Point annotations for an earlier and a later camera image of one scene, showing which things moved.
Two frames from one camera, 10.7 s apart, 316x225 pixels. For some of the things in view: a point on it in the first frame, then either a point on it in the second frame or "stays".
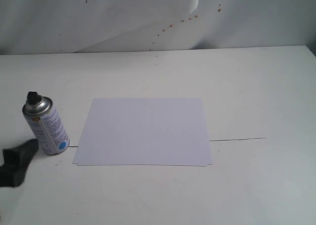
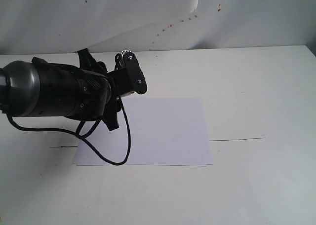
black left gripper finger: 16,160 to 96,92
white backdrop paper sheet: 59,20 stays
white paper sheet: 150,131 stays
